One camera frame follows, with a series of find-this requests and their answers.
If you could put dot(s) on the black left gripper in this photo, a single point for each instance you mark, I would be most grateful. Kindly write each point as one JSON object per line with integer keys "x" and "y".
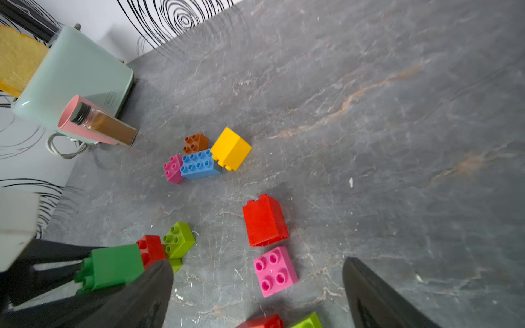
{"x": 22, "y": 283}

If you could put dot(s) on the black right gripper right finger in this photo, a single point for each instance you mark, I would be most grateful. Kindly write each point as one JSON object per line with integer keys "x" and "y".
{"x": 374, "y": 303}

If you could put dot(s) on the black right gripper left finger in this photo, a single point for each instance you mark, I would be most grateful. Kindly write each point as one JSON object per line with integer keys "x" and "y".
{"x": 143, "y": 303}

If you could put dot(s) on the dark green lego brick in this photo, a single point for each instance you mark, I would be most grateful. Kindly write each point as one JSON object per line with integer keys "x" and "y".
{"x": 108, "y": 267}

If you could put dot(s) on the red small lego brick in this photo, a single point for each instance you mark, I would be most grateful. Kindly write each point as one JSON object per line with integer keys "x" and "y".
{"x": 151, "y": 250}

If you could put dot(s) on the lime long lego brick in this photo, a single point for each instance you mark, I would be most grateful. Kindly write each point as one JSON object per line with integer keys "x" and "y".
{"x": 176, "y": 243}

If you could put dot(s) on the lime small lego brick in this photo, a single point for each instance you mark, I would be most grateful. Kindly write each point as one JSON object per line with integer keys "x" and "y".
{"x": 310, "y": 321}

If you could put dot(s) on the pink lego brick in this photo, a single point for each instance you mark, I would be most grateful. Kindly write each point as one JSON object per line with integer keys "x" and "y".
{"x": 172, "y": 169}
{"x": 275, "y": 271}

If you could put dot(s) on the red tall lego brick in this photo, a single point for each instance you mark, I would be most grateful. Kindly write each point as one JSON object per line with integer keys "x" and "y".
{"x": 265, "y": 222}

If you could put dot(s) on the blue long lego brick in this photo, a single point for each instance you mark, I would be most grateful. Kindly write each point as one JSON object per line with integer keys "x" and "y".
{"x": 199, "y": 165}

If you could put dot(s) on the orange lego brick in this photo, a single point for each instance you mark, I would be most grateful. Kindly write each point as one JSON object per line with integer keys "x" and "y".
{"x": 195, "y": 143}

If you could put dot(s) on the yellow tall lego brick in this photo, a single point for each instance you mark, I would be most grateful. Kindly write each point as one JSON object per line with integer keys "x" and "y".
{"x": 230, "y": 150}

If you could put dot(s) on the pink plastic cup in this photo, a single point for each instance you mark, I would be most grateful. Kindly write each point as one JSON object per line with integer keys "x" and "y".
{"x": 73, "y": 118}

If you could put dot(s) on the brown spice jar black lid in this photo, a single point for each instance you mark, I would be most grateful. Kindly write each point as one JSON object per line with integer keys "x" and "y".
{"x": 111, "y": 127}

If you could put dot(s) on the mint green toaster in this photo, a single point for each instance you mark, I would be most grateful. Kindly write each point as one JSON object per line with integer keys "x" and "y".
{"x": 74, "y": 70}

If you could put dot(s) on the right toy bread slice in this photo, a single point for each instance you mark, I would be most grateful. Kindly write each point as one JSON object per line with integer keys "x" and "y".
{"x": 20, "y": 58}

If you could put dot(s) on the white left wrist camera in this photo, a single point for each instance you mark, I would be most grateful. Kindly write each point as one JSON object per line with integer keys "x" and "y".
{"x": 19, "y": 216}

